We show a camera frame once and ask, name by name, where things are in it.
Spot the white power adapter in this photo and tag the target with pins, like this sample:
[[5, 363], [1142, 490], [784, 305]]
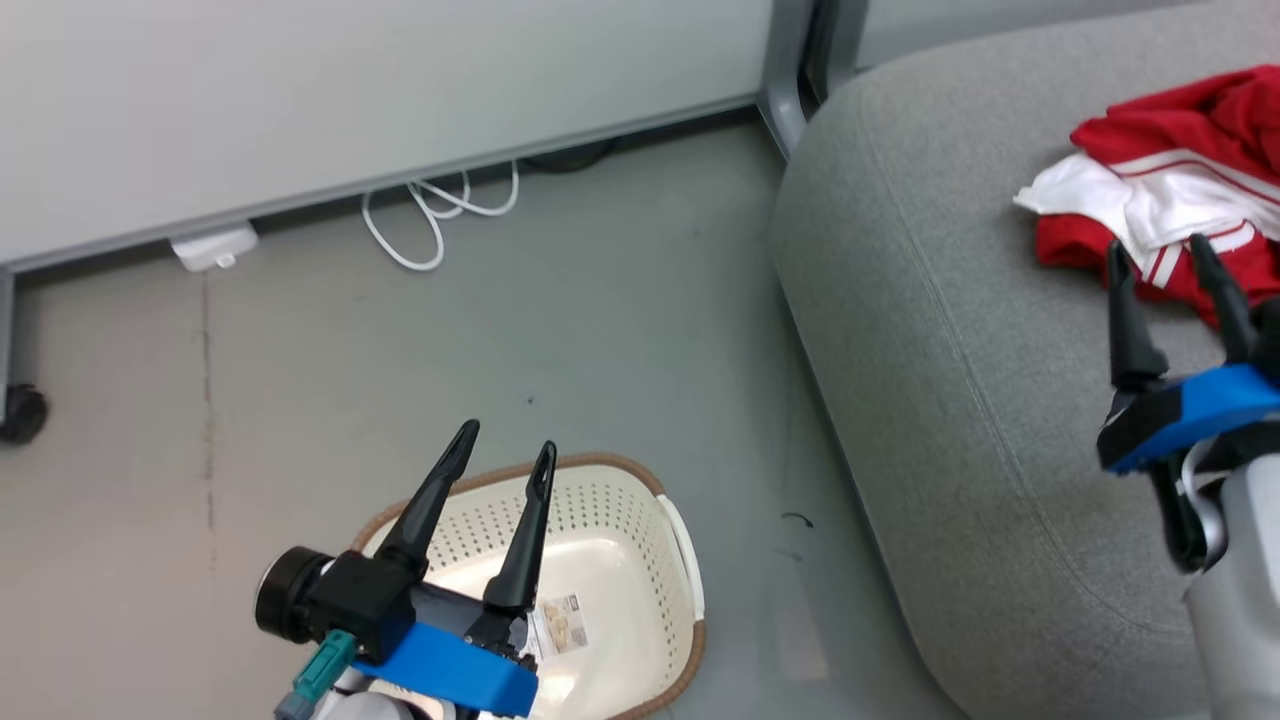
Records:
[[212, 247]]

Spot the narrow white partition panel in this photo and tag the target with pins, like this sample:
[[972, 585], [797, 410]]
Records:
[[1000, 20]]

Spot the grey partition post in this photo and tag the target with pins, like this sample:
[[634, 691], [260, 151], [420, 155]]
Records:
[[790, 80]]

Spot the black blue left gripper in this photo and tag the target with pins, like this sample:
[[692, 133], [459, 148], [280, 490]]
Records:
[[440, 655]]

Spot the grey fabric sofa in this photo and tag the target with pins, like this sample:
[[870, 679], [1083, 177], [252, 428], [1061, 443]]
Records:
[[980, 350]]

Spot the large white partition panel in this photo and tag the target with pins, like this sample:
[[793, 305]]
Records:
[[350, 90]]

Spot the black caster wheel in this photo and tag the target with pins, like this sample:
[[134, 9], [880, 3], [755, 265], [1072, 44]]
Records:
[[22, 415]]

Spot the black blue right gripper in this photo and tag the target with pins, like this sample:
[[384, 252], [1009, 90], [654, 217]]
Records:
[[1210, 400]]

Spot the cream perforated laundry basket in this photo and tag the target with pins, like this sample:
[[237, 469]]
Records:
[[620, 520]]

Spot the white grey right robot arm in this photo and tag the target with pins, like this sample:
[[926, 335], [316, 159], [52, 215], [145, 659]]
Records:
[[1245, 620]]

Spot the red garment with white trim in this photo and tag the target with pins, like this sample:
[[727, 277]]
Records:
[[1150, 200]]

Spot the paper sticker inside basket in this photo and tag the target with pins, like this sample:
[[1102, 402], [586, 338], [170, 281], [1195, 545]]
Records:
[[562, 624]]

